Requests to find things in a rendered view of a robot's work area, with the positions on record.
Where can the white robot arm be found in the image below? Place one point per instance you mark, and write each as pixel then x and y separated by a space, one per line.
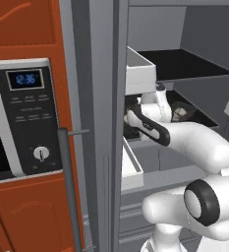
pixel 198 144

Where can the grey fridge door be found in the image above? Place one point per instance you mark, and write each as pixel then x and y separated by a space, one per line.
pixel 98 98

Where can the dark tupperware container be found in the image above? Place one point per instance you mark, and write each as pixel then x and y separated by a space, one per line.
pixel 188 108

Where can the black fridge shelf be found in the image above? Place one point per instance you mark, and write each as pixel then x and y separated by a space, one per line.
pixel 201 116
pixel 184 64

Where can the tan dumpling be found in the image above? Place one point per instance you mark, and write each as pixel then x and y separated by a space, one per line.
pixel 181 112

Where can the silver microwave knob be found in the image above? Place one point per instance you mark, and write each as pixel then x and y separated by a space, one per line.
pixel 41 153

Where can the silver and black microwave oven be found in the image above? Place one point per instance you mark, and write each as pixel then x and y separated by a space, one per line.
pixel 27 121

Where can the orange cupboard door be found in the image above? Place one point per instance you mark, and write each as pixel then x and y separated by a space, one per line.
pixel 21 23
pixel 27 216

